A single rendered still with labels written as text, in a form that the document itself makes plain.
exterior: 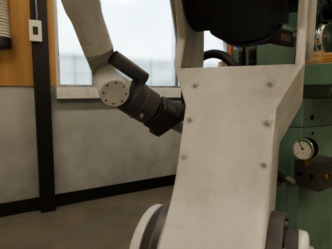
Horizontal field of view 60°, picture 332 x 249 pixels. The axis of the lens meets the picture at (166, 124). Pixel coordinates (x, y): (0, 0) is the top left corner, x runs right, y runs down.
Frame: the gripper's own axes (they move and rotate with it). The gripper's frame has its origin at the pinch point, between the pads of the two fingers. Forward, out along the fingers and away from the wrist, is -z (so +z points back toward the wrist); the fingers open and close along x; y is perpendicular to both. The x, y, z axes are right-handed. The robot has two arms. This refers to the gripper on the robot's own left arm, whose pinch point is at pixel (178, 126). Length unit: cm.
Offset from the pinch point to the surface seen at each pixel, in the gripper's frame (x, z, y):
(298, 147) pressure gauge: 20.0, -28.4, -4.4
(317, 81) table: 33.1, -24.3, 9.8
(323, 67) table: 36.4, -22.4, 11.3
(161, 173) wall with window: -112, -107, 83
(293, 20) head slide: 37, -33, 51
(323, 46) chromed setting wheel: 40, -40, 36
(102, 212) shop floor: -123, -58, 37
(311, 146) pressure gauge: 23.1, -28.0, -6.2
